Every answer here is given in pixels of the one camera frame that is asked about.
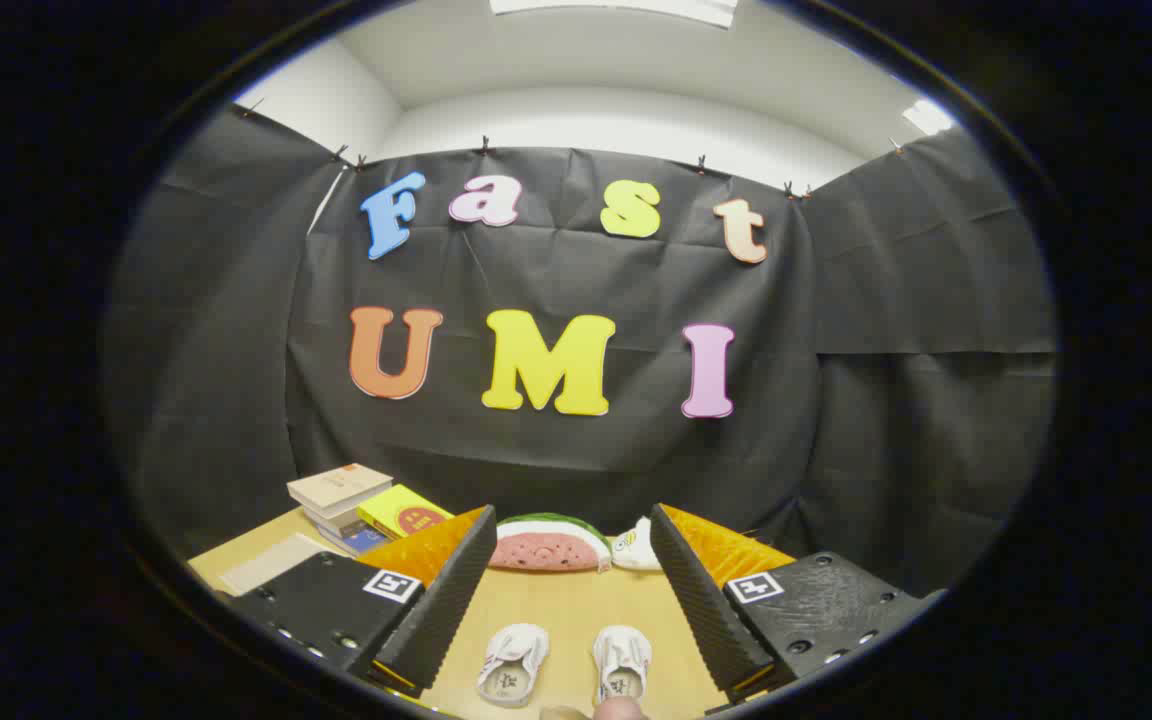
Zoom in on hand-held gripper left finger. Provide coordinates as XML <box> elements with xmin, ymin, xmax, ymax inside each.
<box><xmin>221</xmin><ymin>505</ymin><xmax>499</xmax><ymax>699</ymax></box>

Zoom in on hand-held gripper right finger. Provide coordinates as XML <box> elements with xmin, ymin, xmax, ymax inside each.
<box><xmin>649</xmin><ymin>503</ymin><xmax>947</xmax><ymax>703</ymax></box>

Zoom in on white canvas shoe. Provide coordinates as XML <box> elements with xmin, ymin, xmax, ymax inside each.
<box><xmin>592</xmin><ymin>625</ymin><xmax>653</xmax><ymax>707</ymax></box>
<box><xmin>476</xmin><ymin>623</ymin><xmax>550</xmax><ymax>709</ymax></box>

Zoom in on beige storage box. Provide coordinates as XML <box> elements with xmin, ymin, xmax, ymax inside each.
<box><xmin>219</xmin><ymin>533</ymin><xmax>339</xmax><ymax>598</ymax></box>

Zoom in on yellow flat box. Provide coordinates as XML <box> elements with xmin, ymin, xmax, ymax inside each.
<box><xmin>356</xmin><ymin>484</ymin><xmax>455</xmax><ymax>542</ymax></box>

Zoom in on white plush toy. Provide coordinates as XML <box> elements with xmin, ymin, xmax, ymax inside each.
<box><xmin>611</xmin><ymin>516</ymin><xmax>665</xmax><ymax>572</ymax></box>

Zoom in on watermelon slice plush toy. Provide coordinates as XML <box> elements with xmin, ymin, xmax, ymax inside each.
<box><xmin>488</xmin><ymin>513</ymin><xmax>614</xmax><ymax>574</ymax></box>

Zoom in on white book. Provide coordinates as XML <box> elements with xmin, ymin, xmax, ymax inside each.
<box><xmin>301</xmin><ymin>505</ymin><xmax>369</xmax><ymax>547</ymax></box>

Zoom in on ceiling light panel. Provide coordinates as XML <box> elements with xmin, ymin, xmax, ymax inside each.
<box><xmin>901</xmin><ymin>98</ymin><xmax>955</xmax><ymax>137</ymax></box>
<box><xmin>489</xmin><ymin>0</ymin><xmax>739</xmax><ymax>29</ymax></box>

